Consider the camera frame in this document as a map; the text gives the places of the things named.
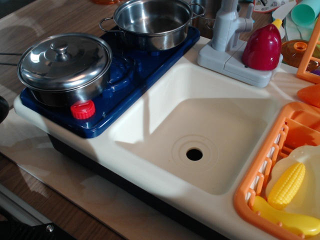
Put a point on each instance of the cream toy sink unit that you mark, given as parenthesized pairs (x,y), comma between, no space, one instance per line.
(186,144)

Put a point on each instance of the blue toy stove top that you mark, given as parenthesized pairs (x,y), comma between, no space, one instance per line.
(132,73)

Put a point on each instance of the red stove knob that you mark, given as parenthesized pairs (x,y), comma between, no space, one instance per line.
(83,110)

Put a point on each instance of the grey toy faucet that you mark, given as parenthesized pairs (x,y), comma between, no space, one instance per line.
(223,54)

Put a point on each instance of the steel pot lid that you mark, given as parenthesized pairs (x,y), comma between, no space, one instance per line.
(64,62)

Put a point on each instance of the steel pot behind faucet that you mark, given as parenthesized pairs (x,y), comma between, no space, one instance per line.
(206,10)

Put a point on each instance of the dark red toy pepper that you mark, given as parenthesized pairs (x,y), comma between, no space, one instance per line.
(263,49)

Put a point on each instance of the orange dish rack basket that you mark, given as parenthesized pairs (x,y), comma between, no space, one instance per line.
(298,124)

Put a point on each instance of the yellow toy corn cob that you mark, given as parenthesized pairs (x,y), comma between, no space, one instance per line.
(286,187)

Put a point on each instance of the orange transparent pot lid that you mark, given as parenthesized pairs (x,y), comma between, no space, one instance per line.
(293,52)

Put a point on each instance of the orange toy carrot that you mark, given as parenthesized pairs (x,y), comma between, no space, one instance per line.
(310,95)

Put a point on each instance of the black round object left edge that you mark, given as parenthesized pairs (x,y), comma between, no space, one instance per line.
(4,109)

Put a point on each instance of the translucent cream plastic plate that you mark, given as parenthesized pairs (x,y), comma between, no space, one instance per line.
(307,199)

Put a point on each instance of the teal plastic cup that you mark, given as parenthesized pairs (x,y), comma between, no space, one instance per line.
(306,12)

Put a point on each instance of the yellow toy banana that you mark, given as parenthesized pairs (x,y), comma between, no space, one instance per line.
(301,225)

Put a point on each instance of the steel pot with long handle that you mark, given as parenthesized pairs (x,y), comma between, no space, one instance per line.
(69,97)

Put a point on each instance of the open steel pan two handles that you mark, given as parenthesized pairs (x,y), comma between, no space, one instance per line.
(152,25)

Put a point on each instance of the orange upright rack frame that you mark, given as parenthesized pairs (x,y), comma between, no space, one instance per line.
(314,41)

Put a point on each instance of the black metal bracket with screw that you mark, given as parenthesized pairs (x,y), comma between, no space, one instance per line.
(13,229)

